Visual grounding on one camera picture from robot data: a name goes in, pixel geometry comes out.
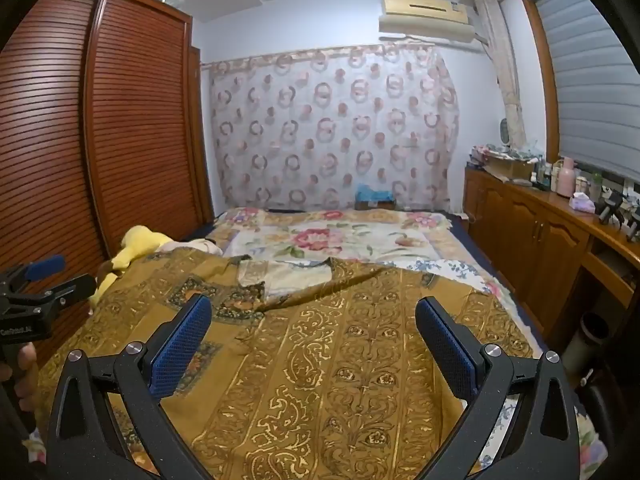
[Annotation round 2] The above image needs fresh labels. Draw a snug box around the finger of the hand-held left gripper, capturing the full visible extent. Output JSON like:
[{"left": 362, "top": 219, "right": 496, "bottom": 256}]
[
  {"left": 0, "top": 274, "right": 97, "bottom": 317},
  {"left": 0, "top": 255, "right": 67, "bottom": 294}
]

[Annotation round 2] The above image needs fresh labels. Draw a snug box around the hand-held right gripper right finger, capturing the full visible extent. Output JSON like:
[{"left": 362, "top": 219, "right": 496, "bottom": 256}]
[{"left": 415, "top": 296, "right": 581, "bottom": 480}]

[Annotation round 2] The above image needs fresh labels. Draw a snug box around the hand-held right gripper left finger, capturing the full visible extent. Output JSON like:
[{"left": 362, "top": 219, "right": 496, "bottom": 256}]
[{"left": 47, "top": 294, "right": 213, "bottom": 480}]

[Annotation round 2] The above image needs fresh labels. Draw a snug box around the golden brown patterned garment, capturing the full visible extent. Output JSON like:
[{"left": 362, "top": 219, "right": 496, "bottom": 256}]
[{"left": 37, "top": 247, "right": 533, "bottom": 480}]

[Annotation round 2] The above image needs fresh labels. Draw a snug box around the person's left hand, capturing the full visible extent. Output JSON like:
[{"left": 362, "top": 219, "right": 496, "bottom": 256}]
[{"left": 0, "top": 342, "right": 39, "bottom": 413}]

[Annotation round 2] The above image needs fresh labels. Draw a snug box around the yellow plush toy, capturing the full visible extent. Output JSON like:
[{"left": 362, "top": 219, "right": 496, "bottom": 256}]
[{"left": 90, "top": 226, "right": 176, "bottom": 306}]

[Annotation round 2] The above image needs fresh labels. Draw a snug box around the pale plush toy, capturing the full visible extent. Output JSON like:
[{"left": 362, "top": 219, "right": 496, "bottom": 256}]
[{"left": 172, "top": 239, "right": 224, "bottom": 257}]

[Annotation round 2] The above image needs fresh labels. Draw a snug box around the wooden sideboard cabinet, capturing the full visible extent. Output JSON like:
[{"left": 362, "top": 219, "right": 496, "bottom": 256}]
[{"left": 462, "top": 165, "right": 640, "bottom": 361}]

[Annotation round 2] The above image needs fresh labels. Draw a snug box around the grey waste bin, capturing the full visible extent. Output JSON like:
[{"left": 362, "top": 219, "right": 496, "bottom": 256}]
[{"left": 575, "top": 312, "right": 611, "bottom": 376}]

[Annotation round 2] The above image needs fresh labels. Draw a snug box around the pink floral blanket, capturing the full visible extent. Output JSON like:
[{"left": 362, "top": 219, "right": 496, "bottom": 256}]
[{"left": 205, "top": 206, "right": 601, "bottom": 480}]

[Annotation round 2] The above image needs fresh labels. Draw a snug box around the blue cloth bundle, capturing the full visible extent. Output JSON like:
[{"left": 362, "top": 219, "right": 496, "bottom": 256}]
[{"left": 355, "top": 183, "right": 397, "bottom": 209}]

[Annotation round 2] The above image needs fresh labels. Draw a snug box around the wooden louvered wardrobe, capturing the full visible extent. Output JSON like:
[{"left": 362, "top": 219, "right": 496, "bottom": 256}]
[{"left": 0, "top": 0, "right": 216, "bottom": 356}]

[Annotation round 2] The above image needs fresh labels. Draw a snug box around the cardboard box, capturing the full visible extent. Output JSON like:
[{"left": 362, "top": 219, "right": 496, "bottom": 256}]
[{"left": 482, "top": 152, "right": 538, "bottom": 181}]

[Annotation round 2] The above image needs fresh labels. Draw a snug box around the pile of papers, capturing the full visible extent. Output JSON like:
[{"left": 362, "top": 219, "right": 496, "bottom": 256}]
[{"left": 470, "top": 144, "right": 507, "bottom": 167}]

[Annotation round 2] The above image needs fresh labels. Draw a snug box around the cluster of small bottles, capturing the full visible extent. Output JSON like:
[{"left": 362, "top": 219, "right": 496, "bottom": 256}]
[{"left": 530, "top": 157, "right": 558, "bottom": 191}]

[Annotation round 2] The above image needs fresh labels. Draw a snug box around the pink bottle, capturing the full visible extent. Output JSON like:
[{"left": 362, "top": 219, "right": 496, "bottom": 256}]
[{"left": 556, "top": 156, "right": 577, "bottom": 198}]

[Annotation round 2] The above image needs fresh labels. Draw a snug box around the black mini tripod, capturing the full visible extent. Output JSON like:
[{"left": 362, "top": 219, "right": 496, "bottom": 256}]
[{"left": 597, "top": 190, "right": 640, "bottom": 241}]

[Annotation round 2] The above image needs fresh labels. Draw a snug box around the beige tied window curtain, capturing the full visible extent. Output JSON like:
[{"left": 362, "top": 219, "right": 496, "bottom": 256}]
[{"left": 475, "top": 0, "right": 528, "bottom": 148}]

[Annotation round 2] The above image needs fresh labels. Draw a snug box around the grey window blind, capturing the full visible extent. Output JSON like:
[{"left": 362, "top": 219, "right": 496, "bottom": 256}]
[{"left": 527, "top": 0, "right": 640, "bottom": 181}]

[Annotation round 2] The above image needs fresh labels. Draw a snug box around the ring patterned sheer curtain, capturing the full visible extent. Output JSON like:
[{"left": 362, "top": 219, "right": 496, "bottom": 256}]
[{"left": 202, "top": 45, "right": 461, "bottom": 213}]

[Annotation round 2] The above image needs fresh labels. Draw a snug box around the wooden window frame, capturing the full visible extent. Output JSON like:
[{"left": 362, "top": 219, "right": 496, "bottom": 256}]
[{"left": 517, "top": 0, "right": 561, "bottom": 161}]

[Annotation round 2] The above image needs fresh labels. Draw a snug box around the beige wall air conditioner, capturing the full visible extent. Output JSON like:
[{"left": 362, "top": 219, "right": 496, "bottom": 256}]
[{"left": 378, "top": 0, "right": 488, "bottom": 51}]

